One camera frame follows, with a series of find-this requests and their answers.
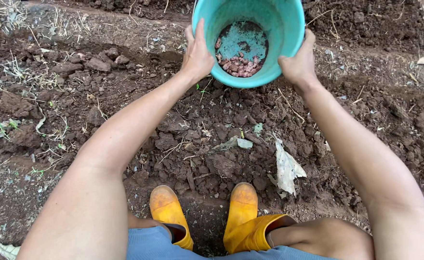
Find person's left hand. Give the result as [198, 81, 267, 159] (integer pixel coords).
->
[180, 18, 216, 82]

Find person's right hand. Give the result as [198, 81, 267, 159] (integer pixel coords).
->
[278, 28, 319, 88]

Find turquoise plastic bucket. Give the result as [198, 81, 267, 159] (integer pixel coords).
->
[192, 0, 306, 89]

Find pile of pink seeds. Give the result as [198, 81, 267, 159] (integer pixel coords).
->
[215, 38, 264, 78]

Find large dry pale leaf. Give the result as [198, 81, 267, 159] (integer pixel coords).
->
[273, 134, 307, 197]

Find yellow rubber boot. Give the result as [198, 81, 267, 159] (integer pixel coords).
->
[149, 185, 194, 251]
[223, 182, 297, 255]

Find blue shorts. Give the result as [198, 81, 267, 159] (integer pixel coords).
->
[126, 226, 337, 260]

